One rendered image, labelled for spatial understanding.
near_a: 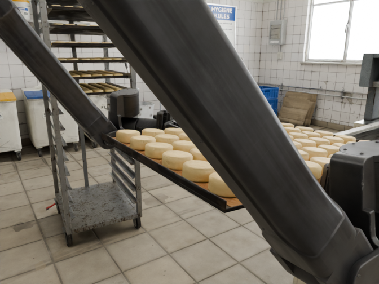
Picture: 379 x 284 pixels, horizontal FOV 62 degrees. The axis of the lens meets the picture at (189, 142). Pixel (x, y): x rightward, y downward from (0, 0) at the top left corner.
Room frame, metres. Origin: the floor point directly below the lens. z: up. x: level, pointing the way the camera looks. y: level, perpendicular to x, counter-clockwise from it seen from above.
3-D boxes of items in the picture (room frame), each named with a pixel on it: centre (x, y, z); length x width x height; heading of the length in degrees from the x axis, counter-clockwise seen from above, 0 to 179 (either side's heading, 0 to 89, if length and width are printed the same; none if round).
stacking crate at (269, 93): (5.65, -1.24, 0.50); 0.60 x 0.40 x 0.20; 126
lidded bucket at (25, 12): (3.95, 1.99, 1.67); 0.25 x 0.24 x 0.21; 124
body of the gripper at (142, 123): (0.80, 0.10, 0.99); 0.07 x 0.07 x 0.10; 80
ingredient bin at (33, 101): (3.88, 1.73, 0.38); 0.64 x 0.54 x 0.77; 33
